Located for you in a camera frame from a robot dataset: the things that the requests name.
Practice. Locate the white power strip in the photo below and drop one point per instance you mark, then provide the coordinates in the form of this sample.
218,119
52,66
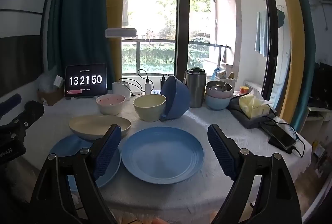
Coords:
155,92

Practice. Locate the dark blue bowl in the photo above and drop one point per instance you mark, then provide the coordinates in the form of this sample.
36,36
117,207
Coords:
176,99

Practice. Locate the white basket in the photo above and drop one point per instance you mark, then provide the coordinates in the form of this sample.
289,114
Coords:
229,82

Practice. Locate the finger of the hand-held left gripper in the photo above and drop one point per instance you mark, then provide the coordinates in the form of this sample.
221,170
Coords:
33,110
10,104

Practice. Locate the grey pouch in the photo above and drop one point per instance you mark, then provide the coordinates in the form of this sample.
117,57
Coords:
240,115

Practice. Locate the steel tumbler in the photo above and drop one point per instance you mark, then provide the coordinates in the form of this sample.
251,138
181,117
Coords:
195,89

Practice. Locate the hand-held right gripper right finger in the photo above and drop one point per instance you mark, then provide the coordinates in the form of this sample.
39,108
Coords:
220,151

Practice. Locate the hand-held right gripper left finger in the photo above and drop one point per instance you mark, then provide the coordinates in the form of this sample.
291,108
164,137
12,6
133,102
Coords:
107,151

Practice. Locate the light blue towel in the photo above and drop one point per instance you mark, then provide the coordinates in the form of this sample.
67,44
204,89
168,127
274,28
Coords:
261,32

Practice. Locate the small white box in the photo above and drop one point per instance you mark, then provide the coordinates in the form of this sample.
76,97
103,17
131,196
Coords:
58,82

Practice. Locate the dark door frame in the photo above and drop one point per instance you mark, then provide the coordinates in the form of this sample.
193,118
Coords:
269,45

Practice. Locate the teal curtain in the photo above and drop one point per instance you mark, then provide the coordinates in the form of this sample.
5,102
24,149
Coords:
308,71
77,19

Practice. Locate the light blue bowl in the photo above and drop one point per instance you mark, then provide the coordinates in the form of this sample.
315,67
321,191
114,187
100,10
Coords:
217,104

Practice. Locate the blue plate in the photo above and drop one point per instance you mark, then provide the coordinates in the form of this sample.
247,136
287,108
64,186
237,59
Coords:
67,146
162,155

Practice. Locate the pink strawberry print bowl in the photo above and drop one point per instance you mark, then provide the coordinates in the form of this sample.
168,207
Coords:
110,107

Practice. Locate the white tablecloth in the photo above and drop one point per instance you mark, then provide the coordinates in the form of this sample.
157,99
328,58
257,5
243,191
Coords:
181,120

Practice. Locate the balcony railing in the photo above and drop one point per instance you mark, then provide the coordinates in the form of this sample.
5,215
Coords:
155,41

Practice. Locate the pale yellow bowl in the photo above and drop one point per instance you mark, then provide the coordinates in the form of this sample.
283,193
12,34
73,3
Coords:
149,110

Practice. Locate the green hanging cloth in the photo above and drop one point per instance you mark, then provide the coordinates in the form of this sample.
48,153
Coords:
280,18

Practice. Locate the blue plastic bag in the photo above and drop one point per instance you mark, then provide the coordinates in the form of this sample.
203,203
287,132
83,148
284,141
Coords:
215,74

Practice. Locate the cream plate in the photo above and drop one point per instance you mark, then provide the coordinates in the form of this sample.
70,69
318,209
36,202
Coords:
90,124

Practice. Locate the clear plastic bag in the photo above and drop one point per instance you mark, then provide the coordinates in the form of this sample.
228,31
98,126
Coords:
45,82

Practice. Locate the black monitor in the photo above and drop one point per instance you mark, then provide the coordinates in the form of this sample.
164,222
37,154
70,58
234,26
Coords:
323,84

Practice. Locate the black charger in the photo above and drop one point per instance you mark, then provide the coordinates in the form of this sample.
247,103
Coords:
164,82

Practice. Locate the dark window post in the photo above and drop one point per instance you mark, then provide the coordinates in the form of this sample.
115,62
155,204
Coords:
182,19

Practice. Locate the black tablet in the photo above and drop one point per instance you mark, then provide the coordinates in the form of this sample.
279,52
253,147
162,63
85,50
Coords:
85,80

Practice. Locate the black phone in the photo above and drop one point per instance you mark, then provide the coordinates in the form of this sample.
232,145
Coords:
278,135

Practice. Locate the yellow tissue pack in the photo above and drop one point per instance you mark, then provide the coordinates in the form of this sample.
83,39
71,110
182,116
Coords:
253,107

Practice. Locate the yellow curtain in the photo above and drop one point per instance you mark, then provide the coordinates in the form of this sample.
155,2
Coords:
115,6
293,32

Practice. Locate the white charger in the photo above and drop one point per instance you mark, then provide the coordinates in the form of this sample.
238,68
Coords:
147,87

